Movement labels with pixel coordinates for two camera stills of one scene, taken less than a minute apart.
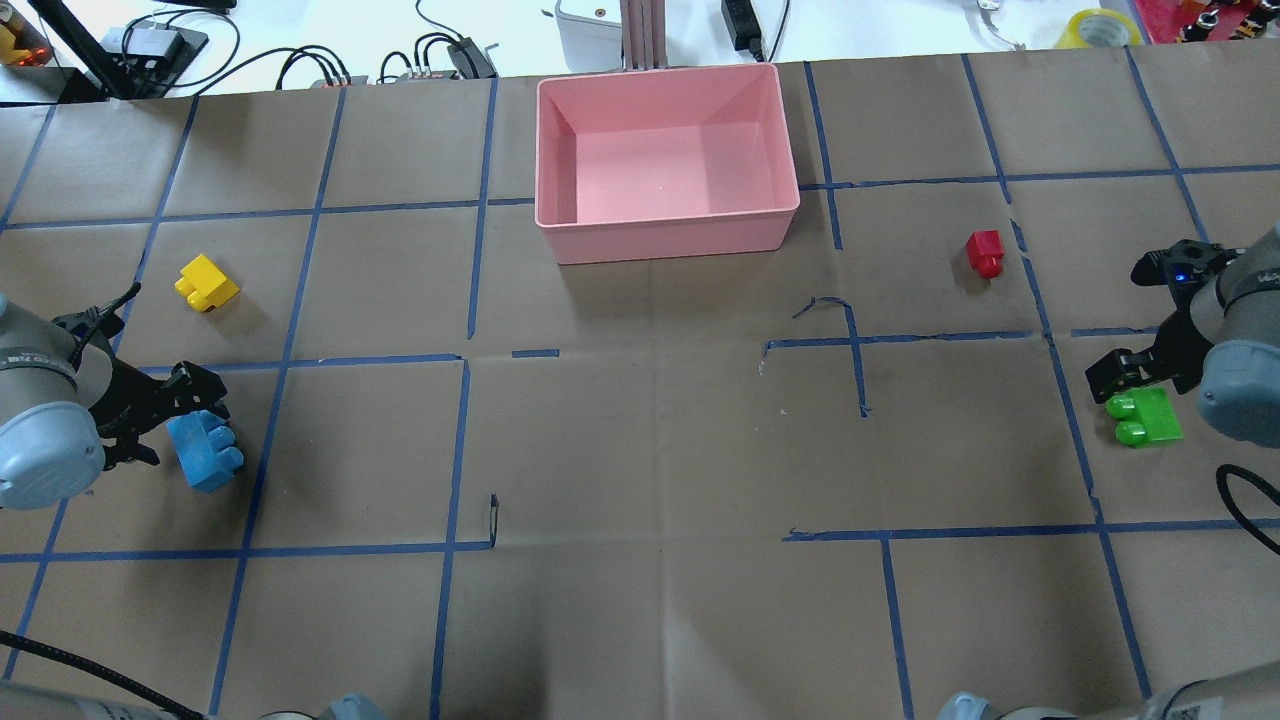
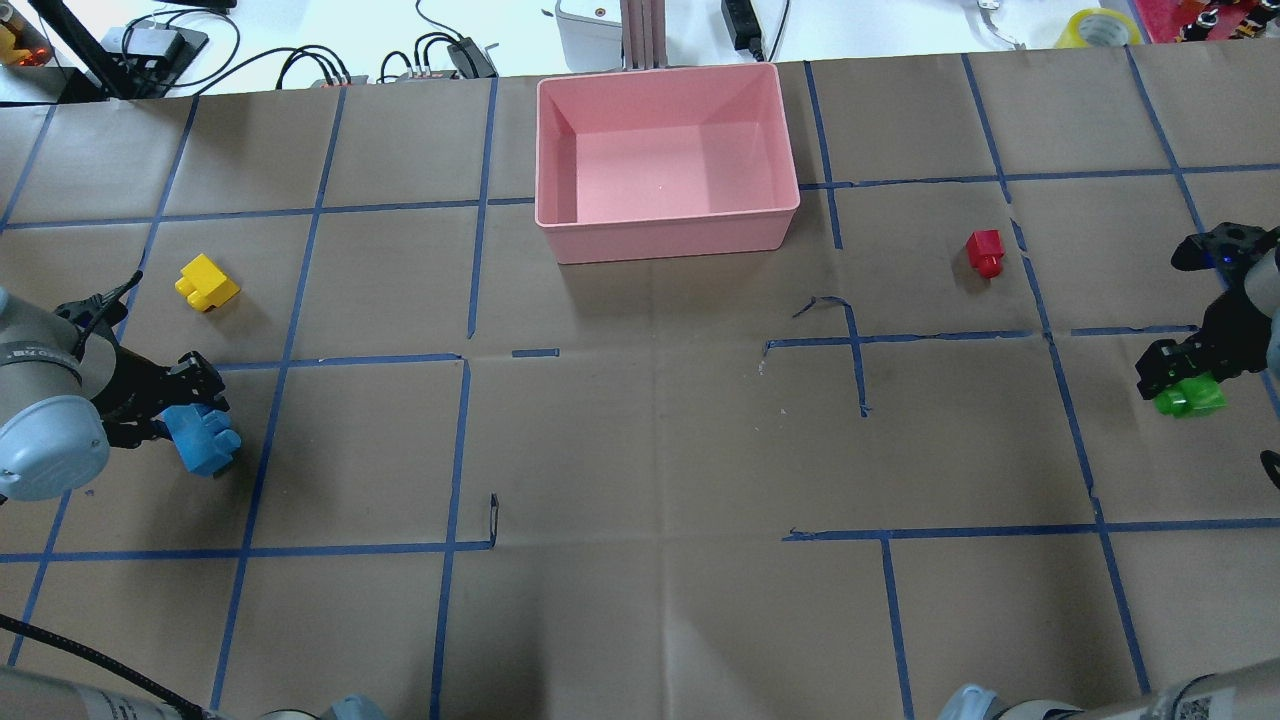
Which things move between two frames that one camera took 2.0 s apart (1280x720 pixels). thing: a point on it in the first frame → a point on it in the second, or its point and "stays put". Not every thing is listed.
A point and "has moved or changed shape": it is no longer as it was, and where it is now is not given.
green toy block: [1144, 413] has moved or changed shape
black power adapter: [744, 27] stays put
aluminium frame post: [644, 38] stays put
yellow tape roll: [1099, 28] stays put
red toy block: [986, 251] stays put
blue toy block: [204, 444] has moved or changed shape
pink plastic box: [664, 163] stays put
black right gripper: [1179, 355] → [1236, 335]
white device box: [589, 46] stays put
